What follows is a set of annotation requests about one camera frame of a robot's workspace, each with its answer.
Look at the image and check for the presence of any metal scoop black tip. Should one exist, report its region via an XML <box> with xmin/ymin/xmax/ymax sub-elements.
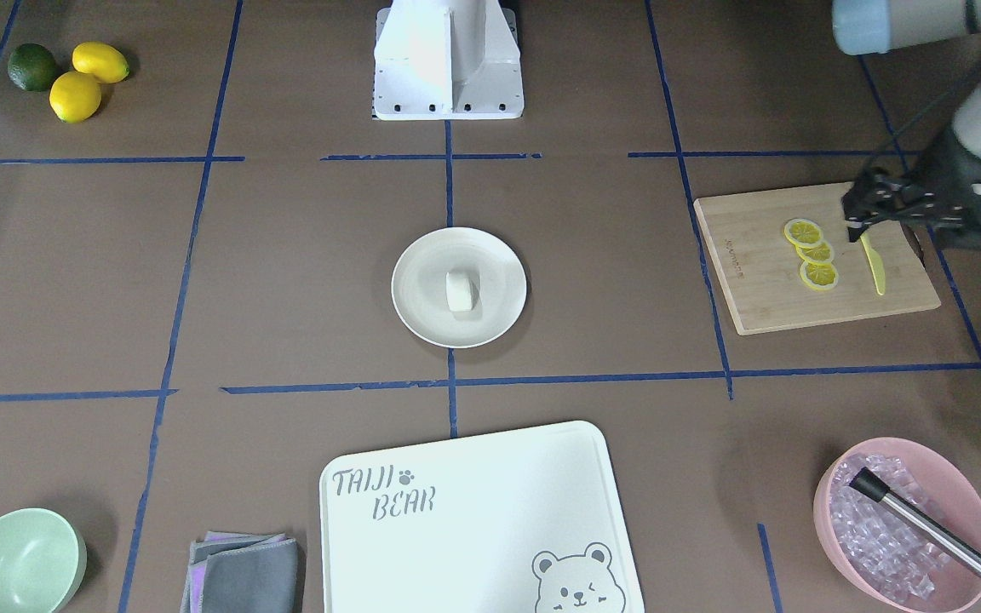
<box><xmin>848</xmin><ymin>468</ymin><xmax>981</xmax><ymax>579</ymax></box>

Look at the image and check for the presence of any lemon slice middle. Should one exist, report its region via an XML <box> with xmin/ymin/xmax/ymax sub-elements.
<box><xmin>795</xmin><ymin>240</ymin><xmax>835</xmax><ymax>266</ymax></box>

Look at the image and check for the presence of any wooden cutting board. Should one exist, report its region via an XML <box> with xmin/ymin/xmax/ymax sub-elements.
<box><xmin>694</xmin><ymin>183</ymin><xmax>941</xmax><ymax>336</ymax></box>

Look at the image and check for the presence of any white steamed bun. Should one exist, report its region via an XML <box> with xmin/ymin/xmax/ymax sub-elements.
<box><xmin>446</xmin><ymin>269</ymin><xmax>476</xmax><ymax>313</ymax></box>

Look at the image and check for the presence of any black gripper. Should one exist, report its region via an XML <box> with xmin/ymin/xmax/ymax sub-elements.
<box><xmin>840</xmin><ymin>129</ymin><xmax>981</xmax><ymax>251</ymax></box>

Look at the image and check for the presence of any yellow lemon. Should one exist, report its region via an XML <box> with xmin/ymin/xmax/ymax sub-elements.
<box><xmin>72</xmin><ymin>40</ymin><xmax>131</xmax><ymax>84</ymax></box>
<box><xmin>49</xmin><ymin>71</ymin><xmax>102</xmax><ymax>123</ymax></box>

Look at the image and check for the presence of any pink bowl with ice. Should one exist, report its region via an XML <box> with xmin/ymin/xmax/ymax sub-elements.
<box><xmin>812</xmin><ymin>436</ymin><xmax>981</xmax><ymax>612</ymax></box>

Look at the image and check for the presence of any green bowl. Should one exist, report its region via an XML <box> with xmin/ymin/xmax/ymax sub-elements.
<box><xmin>0</xmin><ymin>507</ymin><xmax>87</xmax><ymax>612</ymax></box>

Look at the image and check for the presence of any green lime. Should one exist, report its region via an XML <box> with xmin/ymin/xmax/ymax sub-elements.
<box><xmin>7</xmin><ymin>43</ymin><xmax>61</xmax><ymax>92</ymax></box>

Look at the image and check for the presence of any white bear tray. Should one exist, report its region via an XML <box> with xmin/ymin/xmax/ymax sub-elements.
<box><xmin>319</xmin><ymin>421</ymin><xmax>645</xmax><ymax>612</ymax></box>

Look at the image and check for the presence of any yellow lemon upper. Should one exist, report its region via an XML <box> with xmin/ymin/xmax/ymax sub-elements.
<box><xmin>72</xmin><ymin>40</ymin><xmax>131</xmax><ymax>84</ymax></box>

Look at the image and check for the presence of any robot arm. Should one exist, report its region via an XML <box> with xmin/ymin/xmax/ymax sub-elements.
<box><xmin>830</xmin><ymin>1</ymin><xmax>981</xmax><ymax>249</ymax></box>

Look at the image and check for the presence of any cream round plate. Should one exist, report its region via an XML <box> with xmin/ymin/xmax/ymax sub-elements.
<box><xmin>392</xmin><ymin>226</ymin><xmax>528</xmax><ymax>349</ymax></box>

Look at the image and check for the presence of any yellow lemon lower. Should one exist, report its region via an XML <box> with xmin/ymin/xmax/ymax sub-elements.
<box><xmin>49</xmin><ymin>71</ymin><xmax>102</xmax><ymax>123</ymax></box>

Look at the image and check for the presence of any lemon slice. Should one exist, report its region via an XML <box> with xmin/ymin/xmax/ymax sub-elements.
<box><xmin>783</xmin><ymin>218</ymin><xmax>824</xmax><ymax>249</ymax></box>
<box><xmin>795</xmin><ymin>240</ymin><xmax>835</xmax><ymax>266</ymax></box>
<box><xmin>799</xmin><ymin>261</ymin><xmax>840</xmax><ymax>291</ymax></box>

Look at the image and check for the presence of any lemon slice bottom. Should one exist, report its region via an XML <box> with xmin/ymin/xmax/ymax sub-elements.
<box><xmin>799</xmin><ymin>261</ymin><xmax>840</xmax><ymax>291</ymax></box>

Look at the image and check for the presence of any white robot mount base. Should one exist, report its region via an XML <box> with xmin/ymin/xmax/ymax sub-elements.
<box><xmin>371</xmin><ymin>1</ymin><xmax>525</xmax><ymax>121</ymax></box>

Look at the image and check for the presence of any yellow plastic knife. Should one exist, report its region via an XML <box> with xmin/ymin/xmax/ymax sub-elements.
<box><xmin>858</xmin><ymin>233</ymin><xmax>887</xmax><ymax>296</ymax></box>

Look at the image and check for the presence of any grey purple folded cloth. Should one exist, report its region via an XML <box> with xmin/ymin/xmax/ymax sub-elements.
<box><xmin>179</xmin><ymin>531</ymin><xmax>300</xmax><ymax>612</ymax></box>

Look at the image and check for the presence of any lemon slice top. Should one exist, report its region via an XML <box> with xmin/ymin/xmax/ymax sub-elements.
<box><xmin>783</xmin><ymin>218</ymin><xmax>824</xmax><ymax>249</ymax></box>

